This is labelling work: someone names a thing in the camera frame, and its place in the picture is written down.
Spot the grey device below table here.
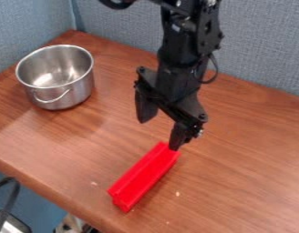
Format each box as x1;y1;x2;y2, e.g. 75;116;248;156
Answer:
0;212;34;233

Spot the black cable below table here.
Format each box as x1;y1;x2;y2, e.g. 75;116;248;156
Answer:
0;177;22;233

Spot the red plastic block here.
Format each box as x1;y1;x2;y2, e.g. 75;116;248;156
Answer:
108;142;181;212

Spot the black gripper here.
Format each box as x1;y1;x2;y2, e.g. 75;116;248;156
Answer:
134;64;209;151

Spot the metal pot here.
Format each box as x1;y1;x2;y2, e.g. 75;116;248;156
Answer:
16;45;95;110

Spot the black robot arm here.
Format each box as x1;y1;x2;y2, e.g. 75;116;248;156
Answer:
135;0;225;150

